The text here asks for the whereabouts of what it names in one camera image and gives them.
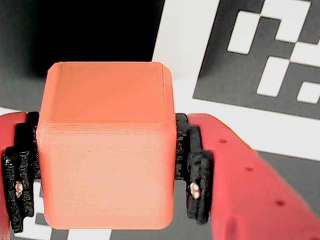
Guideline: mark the black white marker checkerboard mat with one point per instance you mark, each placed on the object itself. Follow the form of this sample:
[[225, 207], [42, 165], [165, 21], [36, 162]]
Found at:
[[250, 75]]

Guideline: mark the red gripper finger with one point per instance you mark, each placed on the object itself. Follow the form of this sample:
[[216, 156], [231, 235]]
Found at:
[[250, 195], [17, 162]]

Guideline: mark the orange cube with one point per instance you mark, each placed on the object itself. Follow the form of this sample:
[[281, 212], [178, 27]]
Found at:
[[107, 150]]

